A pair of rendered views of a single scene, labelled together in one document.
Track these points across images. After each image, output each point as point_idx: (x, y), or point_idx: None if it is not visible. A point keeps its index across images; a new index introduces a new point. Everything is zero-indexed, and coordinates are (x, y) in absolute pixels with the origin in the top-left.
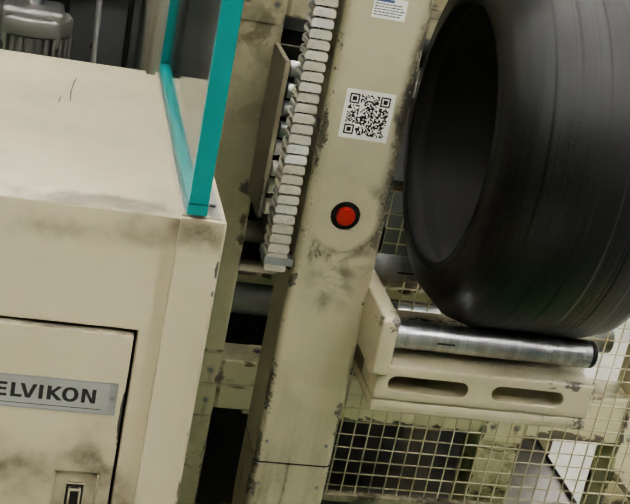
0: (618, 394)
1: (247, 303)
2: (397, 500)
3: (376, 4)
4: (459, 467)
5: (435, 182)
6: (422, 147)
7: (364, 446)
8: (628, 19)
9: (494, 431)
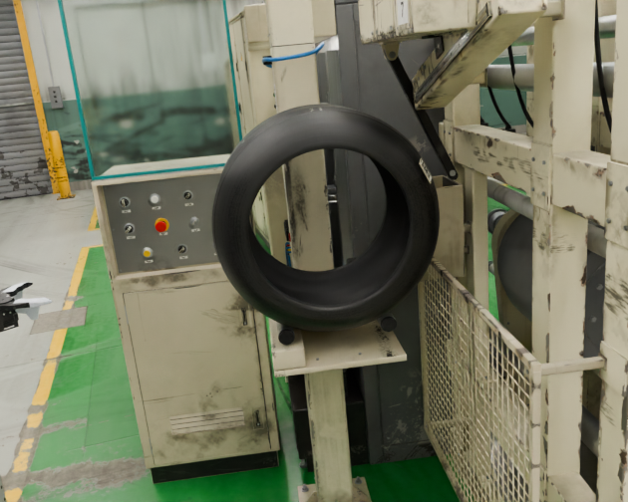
0: (504, 482)
1: (493, 340)
2: (450, 478)
3: None
4: (464, 477)
5: (402, 252)
6: (383, 226)
7: (442, 429)
8: (250, 133)
9: None
